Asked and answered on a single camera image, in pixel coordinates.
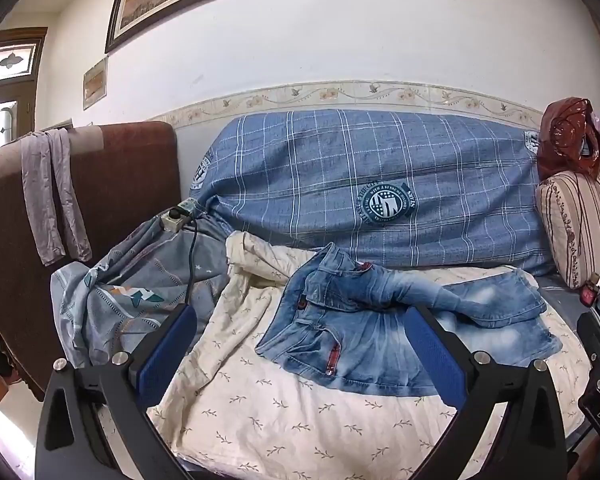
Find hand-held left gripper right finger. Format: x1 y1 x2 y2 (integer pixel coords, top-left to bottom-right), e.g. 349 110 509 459
404 305 581 480

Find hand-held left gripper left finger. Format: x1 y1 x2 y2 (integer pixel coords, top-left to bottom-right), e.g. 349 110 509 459
34 304 198 480

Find blue denim pants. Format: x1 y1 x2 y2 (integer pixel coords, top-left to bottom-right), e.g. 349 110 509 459
256 242 563 397

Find grey printed bed sheet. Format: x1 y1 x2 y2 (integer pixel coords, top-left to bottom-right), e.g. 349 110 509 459
50 210 241 368

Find cream leaf-print blanket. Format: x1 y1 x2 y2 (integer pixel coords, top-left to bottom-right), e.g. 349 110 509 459
147 231 593 480

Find white power strip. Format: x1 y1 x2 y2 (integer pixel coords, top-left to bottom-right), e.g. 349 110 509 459
160 199 201 233

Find striped beige pillow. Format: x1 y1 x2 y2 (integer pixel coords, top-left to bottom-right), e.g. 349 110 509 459
536 145 600 291

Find brown wooden headboard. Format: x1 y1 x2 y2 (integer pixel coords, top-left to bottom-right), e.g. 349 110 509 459
0 120 181 403

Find grey hanging cloth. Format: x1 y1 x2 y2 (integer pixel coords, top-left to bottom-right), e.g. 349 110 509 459
20 128 93 267

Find red-brown plastic bag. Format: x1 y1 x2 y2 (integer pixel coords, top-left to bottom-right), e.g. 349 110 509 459
536 97 600 182

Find wooden door with glass panes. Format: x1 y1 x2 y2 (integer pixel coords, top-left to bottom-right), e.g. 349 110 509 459
0 27 48 156

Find black power cable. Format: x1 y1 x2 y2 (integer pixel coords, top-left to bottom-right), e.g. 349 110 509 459
184 220 202 311

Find small framed wall picture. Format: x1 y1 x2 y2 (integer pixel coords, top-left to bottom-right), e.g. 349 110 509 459
82 56 109 111

